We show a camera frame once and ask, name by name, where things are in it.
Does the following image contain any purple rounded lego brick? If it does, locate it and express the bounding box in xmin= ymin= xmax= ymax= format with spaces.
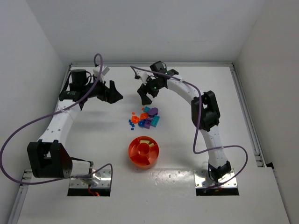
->
xmin=148 ymin=107 xmax=159 ymax=118

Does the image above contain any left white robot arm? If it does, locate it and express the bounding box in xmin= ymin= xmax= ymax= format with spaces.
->
xmin=27 ymin=66 xmax=123 ymax=179

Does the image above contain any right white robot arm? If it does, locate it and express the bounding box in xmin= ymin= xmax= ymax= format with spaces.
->
xmin=132 ymin=61 xmax=231 ymax=182

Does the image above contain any small teal lego brick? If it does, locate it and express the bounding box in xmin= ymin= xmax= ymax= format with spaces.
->
xmin=143 ymin=106 xmax=151 ymax=113

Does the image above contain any teal 2x4 lego brick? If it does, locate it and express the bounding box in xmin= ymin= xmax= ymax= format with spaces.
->
xmin=151 ymin=115 xmax=160 ymax=127

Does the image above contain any purple arch lego brick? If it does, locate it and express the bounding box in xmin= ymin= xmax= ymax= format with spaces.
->
xmin=144 ymin=118 xmax=152 ymax=129

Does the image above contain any blue rounded lego brick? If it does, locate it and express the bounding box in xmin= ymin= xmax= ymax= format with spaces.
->
xmin=138 ymin=119 xmax=146 ymax=127

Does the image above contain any orange round divided container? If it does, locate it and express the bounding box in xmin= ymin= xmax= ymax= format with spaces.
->
xmin=128 ymin=136 xmax=159 ymax=169

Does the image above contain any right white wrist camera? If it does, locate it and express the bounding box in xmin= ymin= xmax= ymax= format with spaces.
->
xmin=135 ymin=70 xmax=149 ymax=85

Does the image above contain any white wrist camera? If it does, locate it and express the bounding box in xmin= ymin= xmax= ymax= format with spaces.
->
xmin=93 ymin=65 xmax=110 ymax=77
xmin=135 ymin=70 xmax=149 ymax=85

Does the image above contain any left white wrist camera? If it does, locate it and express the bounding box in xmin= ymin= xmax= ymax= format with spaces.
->
xmin=93 ymin=65 xmax=110 ymax=77

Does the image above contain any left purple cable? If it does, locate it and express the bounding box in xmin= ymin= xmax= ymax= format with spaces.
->
xmin=0 ymin=54 xmax=114 ymax=185

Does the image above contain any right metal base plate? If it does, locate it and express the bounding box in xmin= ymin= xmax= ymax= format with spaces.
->
xmin=193 ymin=168 xmax=238 ymax=189

